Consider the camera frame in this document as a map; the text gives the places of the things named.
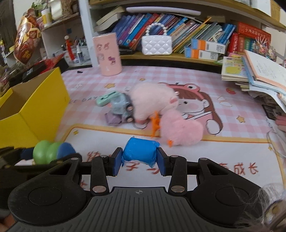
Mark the grey blue toy car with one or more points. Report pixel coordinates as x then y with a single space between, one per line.
119 104

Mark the pink checked table mat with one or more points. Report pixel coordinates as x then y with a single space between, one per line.
245 142

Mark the orange and white box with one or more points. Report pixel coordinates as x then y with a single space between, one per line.
210 46
201 54

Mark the green and blue toy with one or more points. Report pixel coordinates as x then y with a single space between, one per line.
43 151

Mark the white quilted pearl handbag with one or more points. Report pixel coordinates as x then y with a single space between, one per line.
156 45

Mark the mint green small device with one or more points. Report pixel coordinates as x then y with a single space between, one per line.
102 100

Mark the white bottle yellow label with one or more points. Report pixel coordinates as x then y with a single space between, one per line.
46 17

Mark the yellow cover booklet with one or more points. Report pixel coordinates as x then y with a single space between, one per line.
233 68

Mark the person's hair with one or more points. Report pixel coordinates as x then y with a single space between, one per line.
257 212

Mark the pink cylindrical holder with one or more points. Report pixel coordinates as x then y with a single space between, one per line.
107 55

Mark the thick cream paged book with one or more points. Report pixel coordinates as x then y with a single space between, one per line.
105 26
111 15

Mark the yellow cardboard box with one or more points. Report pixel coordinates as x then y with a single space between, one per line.
33 116

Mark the light pink plush pig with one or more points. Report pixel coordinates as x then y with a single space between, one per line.
152 100

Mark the white shelf unit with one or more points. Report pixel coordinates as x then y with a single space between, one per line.
55 33

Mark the orange plastic toy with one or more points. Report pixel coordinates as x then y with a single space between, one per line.
155 125

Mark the red thick dictionary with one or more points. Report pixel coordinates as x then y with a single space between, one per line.
253 30

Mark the stack of open workbooks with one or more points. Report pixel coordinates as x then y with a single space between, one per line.
263 71

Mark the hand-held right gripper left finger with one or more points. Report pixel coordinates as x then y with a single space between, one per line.
116 162

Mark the sparkly pink ornament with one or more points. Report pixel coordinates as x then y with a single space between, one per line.
265 49

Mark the red slim ornament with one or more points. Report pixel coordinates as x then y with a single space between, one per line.
69 46

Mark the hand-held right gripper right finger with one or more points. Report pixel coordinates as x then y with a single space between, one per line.
162 162

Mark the white pen cup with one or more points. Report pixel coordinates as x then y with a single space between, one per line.
81 55

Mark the blue block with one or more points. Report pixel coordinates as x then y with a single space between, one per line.
140 151

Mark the black long box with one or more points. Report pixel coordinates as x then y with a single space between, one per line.
33 71

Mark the red packaging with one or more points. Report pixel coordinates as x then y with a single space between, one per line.
54 60

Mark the wooden bookshelf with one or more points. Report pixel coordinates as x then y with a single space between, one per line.
156 58

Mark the pink soft item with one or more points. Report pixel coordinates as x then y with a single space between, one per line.
281 121

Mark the red patterned snack bag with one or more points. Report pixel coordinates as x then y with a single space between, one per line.
28 38

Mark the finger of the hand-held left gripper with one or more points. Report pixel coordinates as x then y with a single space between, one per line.
38 169
26 154

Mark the pink fluffy heart plush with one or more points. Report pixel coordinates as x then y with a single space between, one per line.
181 129

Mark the row of colourful upright books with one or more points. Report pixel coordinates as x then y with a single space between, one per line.
138 26

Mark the purple toy car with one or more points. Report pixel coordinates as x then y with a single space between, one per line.
112 119

